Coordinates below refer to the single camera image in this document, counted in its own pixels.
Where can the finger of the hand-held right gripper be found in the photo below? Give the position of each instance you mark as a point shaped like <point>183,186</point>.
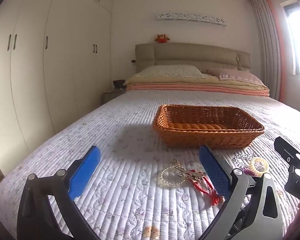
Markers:
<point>285,148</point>

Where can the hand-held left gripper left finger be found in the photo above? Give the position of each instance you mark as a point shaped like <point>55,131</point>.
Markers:
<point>86,170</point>

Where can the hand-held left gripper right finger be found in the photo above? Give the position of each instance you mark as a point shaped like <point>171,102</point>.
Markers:
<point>215,172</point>

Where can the metal hair clip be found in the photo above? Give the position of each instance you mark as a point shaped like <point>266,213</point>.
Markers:
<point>190,175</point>

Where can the brown wicker basket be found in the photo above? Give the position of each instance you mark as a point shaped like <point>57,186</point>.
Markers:
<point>210,135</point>

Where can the white quilted bedspread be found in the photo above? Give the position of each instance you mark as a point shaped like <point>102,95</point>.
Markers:
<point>115,142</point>

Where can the grey nightstand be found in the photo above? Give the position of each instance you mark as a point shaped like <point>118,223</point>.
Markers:
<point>112,97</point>

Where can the pink pillow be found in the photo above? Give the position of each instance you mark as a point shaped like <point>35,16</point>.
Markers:
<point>235,76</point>

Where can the dark bowl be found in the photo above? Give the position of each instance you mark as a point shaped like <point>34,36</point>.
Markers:
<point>119,83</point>

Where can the folded yellow and pink blankets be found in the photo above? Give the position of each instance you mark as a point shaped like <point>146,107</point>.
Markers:
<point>190,81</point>

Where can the window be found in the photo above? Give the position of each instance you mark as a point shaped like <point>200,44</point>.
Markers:
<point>298,37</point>

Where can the grey and pink curtain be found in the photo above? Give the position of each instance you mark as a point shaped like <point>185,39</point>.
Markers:
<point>267,42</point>

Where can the cream floral pillow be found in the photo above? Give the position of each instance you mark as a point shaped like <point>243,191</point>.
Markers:
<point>170,71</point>

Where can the white wardrobe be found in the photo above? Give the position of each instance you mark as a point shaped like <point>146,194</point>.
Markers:
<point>65,55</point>

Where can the beige padded headboard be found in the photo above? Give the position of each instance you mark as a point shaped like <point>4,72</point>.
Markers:
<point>190,53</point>

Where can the red plush toy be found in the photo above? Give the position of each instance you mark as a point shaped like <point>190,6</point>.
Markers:
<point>162,38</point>

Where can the white carved wall ornament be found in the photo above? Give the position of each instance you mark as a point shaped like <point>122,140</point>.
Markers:
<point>190,18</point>

